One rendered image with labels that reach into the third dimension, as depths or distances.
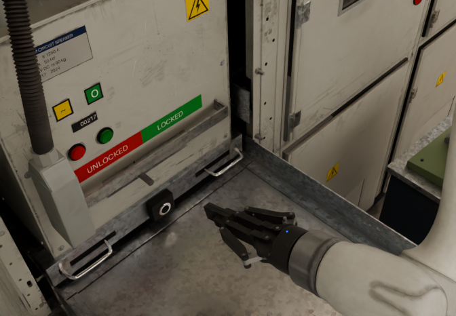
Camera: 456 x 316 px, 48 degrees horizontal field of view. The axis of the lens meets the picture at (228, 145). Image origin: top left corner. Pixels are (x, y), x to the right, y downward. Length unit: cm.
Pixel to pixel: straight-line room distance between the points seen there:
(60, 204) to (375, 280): 47
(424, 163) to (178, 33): 79
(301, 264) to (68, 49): 48
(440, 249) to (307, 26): 57
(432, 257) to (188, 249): 52
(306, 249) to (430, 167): 75
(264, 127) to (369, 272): 63
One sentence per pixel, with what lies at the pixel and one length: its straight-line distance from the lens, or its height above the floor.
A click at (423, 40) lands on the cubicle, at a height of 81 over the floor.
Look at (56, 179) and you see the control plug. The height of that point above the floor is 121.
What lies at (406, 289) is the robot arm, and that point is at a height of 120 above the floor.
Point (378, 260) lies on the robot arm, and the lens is 70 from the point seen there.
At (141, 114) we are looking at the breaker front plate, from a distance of 99.
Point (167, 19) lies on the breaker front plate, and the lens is 93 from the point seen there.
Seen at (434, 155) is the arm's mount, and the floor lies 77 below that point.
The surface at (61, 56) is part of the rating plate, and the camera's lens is 83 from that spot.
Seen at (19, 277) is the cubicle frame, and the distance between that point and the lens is 98.
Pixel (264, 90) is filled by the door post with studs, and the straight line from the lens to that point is 117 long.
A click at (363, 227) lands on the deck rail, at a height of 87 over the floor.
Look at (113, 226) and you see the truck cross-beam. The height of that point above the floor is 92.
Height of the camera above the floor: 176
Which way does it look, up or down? 43 degrees down
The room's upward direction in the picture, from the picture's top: 2 degrees counter-clockwise
